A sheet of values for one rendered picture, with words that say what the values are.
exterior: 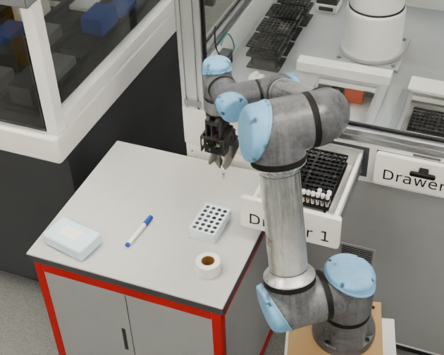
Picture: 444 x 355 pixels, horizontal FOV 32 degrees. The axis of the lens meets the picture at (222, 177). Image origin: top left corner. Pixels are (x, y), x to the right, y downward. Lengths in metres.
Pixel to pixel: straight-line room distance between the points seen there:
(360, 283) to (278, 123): 0.43
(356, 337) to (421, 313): 0.96
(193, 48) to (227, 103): 0.52
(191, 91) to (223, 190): 0.33
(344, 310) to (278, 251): 0.22
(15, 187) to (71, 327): 0.62
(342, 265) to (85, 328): 1.02
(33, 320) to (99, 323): 0.78
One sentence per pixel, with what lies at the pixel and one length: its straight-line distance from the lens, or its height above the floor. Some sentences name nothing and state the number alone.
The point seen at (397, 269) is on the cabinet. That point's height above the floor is 0.45.
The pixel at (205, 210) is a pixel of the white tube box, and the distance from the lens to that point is 2.31.
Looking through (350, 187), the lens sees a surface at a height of 0.88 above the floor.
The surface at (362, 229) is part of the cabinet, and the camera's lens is 2.55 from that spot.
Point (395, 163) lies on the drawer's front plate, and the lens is 2.33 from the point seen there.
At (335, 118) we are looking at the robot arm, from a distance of 1.53.
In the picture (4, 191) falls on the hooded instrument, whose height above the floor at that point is 0.53.
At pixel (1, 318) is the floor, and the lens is 3.20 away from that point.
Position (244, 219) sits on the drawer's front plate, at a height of 0.85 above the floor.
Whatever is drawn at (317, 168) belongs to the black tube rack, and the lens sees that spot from 2.29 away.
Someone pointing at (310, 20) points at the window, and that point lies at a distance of 2.18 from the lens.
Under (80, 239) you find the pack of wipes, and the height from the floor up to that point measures 0.80.
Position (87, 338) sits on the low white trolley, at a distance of 2.51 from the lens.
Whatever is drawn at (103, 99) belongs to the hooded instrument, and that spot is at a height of 0.86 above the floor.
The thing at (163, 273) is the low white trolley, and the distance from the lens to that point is 2.18.
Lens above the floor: 2.34
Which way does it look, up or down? 40 degrees down
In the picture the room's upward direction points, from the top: 2 degrees counter-clockwise
